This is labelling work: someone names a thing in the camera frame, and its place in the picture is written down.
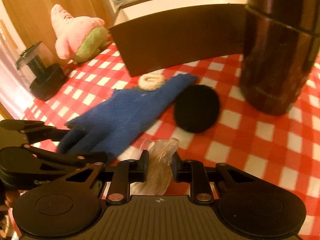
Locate clear plastic bag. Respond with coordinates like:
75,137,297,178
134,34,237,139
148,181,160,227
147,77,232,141
130,138,179,196

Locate blue fleece glove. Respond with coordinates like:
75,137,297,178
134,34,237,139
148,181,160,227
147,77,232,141
56,74,197,163

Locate person's left hand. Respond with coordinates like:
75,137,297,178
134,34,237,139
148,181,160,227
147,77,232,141
1,190,20,212

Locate black fuzzy pompom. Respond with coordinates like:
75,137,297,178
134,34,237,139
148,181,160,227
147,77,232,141
174,85,220,133

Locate cream scrunchie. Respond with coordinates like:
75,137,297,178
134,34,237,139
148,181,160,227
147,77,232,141
138,74,166,91

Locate black base glass jar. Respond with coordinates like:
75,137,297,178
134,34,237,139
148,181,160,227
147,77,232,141
15,41,66,101

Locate red white checkered tablecloth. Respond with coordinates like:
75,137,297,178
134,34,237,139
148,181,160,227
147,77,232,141
21,44,319,239

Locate brown cardboard box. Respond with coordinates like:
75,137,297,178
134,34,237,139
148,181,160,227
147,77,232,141
110,0,247,77

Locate pink starfish plush toy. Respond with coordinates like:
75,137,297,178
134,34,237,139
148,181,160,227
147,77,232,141
50,4,109,63

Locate dark brown thermos bottle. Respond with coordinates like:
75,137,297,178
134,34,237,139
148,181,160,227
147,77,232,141
240,0,319,116

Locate yellow brown curtain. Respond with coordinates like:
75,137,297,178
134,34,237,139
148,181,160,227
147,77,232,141
2,0,112,54

